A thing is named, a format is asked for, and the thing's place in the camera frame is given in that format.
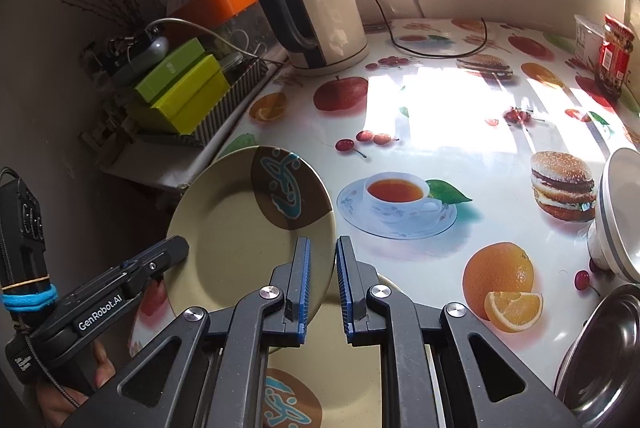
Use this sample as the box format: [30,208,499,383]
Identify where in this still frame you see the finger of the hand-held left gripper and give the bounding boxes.
[121,235,191,283]

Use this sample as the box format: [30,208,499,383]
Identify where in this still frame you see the white plastic container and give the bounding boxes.
[573,14,609,60]

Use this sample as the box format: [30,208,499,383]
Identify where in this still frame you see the red-label glass jar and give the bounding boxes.
[598,13,637,100]

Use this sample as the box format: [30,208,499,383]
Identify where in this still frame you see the grey rounded device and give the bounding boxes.
[113,35,171,82]

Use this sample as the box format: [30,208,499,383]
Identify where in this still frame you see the thin white cable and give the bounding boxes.
[127,17,262,60]

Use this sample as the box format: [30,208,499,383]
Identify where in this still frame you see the person's left hand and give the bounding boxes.
[35,341,117,428]

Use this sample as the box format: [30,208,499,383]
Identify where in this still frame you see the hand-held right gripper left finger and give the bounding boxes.
[62,237,312,428]

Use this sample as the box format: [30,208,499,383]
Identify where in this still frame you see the white bowl with grey stripe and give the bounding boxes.
[586,217,619,275]
[596,147,640,284]

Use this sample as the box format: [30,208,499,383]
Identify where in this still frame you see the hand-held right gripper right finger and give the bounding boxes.
[335,235,584,428]

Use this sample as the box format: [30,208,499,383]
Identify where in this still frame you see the orange box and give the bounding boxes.
[167,0,259,32]

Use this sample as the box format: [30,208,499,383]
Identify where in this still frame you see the grey ribbed basket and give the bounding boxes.
[124,52,272,150]

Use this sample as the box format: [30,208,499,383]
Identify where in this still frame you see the stainless steel bowl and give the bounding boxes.
[554,283,640,428]

